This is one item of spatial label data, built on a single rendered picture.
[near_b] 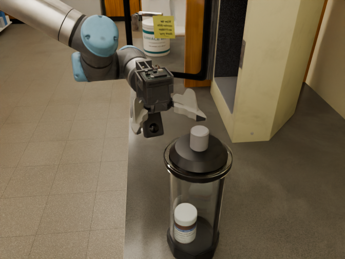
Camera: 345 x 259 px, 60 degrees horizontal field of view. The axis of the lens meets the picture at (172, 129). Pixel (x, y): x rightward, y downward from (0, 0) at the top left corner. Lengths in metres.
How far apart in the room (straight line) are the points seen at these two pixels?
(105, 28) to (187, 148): 0.32
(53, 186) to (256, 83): 1.70
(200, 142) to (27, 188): 1.91
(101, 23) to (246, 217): 0.51
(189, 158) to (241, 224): 0.28
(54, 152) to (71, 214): 0.68
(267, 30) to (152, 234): 0.52
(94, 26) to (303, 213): 0.59
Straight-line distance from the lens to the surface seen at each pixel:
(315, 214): 0.75
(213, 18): 1.04
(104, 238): 1.84
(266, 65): 0.79
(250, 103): 0.82
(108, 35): 0.64
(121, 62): 0.78
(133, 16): 1.09
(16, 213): 2.13
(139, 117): 0.60
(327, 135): 1.01
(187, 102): 0.63
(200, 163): 0.43
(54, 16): 0.67
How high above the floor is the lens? 1.46
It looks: 34 degrees down
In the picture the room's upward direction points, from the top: straight up
